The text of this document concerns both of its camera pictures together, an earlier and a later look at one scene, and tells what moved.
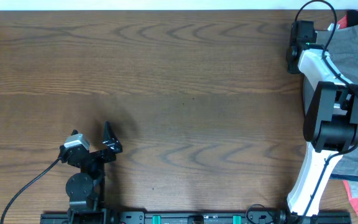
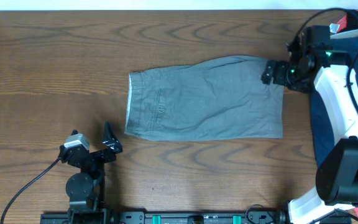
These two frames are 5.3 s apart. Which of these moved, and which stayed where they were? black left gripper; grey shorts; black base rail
Moved: grey shorts
Stayed: black left gripper; black base rail
